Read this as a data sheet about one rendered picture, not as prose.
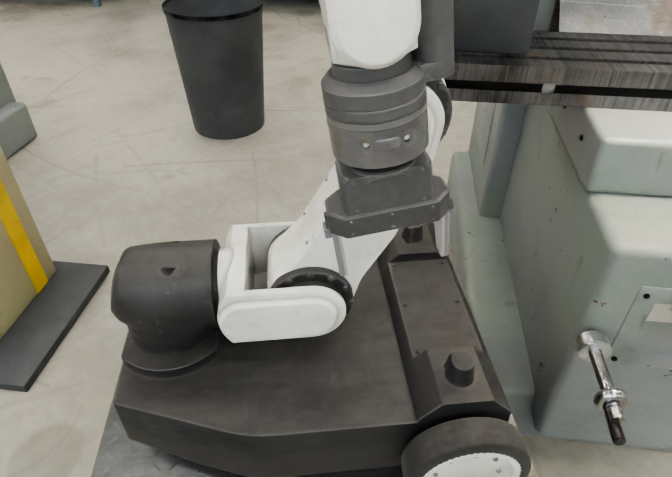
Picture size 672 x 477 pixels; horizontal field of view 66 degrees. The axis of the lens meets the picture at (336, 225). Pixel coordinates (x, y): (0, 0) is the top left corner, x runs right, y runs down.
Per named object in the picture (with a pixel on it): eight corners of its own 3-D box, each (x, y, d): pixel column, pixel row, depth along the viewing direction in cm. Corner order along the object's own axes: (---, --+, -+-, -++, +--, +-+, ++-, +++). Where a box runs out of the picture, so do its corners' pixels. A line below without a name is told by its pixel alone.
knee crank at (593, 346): (636, 448, 87) (649, 429, 84) (598, 444, 88) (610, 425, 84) (600, 345, 105) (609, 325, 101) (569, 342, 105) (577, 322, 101)
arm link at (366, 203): (331, 254, 48) (308, 139, 41) (320, 199, 56) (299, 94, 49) (464, 228, 48) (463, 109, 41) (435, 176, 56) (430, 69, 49)
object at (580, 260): (673, 455, 123) (818, 267, 86) (534, 439, 126) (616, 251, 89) (586, 239, 186) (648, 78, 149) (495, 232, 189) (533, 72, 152)
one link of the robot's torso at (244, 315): (222, 353, 86) (211, 296, 78) (230, 270, 102) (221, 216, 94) (346, 343, 88) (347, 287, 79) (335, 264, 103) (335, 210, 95)
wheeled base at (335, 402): (114, 518, 84) (43, 396, 63) (166, 289, 124) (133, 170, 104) (500, 479, 88) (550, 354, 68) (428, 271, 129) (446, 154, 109)
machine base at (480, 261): (699, 458, 135) (736, 414, 123) (465, 432, 141) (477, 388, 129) (583, 196, 229) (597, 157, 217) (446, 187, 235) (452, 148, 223)
